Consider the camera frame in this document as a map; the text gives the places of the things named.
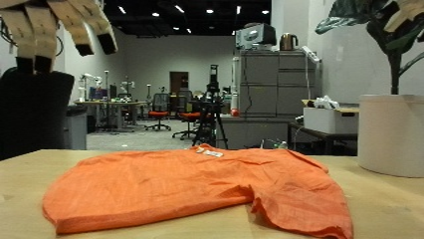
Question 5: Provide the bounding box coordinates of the orange button shirt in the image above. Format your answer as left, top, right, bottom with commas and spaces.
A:
41, 142, 355, 239

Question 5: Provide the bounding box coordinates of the black chair back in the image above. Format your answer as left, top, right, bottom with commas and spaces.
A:
0, 67, 76, 161

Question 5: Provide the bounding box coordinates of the white power strip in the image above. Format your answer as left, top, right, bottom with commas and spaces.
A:
300, 45, 322, 64

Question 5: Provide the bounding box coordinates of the wooden office desk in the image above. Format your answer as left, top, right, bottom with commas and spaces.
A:
73, 100, 150, 133

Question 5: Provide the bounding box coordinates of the copper electric kettle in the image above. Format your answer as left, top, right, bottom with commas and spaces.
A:
278, 32, 299, 52

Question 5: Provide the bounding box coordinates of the grey waste bin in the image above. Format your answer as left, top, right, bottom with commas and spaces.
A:
65, 105, 89, 151

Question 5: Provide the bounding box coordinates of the white plastic bag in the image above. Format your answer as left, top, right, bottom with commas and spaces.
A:
314, 95, 341, 111

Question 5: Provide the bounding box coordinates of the brown door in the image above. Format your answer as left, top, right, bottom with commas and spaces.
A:
169, 71, 191, 98

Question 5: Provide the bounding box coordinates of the grey projector box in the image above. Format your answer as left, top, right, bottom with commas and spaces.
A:
234, 22, 278, 51

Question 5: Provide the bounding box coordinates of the orange seat office chair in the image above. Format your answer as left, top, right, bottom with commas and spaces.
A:
171, 90, 203, 140
145, 93, 173, 131

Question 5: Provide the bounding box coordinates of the white plant pot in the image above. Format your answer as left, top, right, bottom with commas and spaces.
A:
356, 94, 424, 178

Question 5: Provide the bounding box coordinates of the grey filing cabinet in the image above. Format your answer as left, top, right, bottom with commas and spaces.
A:
231, 49, 323, 119

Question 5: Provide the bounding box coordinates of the dark side table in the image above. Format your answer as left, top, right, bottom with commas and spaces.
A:
287, 121, 359, 156

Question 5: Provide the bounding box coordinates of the low grey cabinet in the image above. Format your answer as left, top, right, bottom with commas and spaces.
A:
218, 114, 295, 150

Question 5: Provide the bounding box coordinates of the black camera tripod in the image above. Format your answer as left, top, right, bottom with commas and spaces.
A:
191, 64, 229, 149

